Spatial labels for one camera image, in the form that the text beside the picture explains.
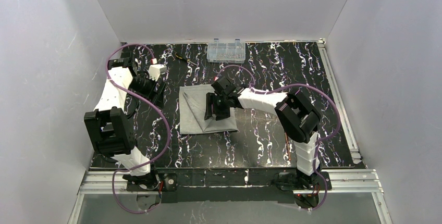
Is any grey cloth napkin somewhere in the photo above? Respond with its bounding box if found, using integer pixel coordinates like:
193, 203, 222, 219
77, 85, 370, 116
179, 84, 238, 135

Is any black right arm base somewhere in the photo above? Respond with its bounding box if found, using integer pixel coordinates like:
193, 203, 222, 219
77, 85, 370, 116
272, 166, 333, 192

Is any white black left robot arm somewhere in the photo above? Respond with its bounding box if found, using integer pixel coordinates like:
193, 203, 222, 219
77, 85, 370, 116
84, 58, 167, 177

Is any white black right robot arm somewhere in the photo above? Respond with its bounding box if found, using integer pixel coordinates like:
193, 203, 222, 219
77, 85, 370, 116
204, 77, 322, 176

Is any clear plastic compartment box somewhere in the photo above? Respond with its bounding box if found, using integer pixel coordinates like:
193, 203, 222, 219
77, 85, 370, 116
206, 39, 245, 64

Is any black copper spoon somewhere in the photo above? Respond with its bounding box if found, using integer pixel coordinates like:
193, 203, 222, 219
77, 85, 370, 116
285, 134, 291, 161

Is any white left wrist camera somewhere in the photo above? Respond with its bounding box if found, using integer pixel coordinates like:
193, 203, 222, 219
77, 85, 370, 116
148, 64, 167, 81

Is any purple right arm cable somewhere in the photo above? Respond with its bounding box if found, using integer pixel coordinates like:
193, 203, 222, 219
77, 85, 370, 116
214, 65, 342, 211

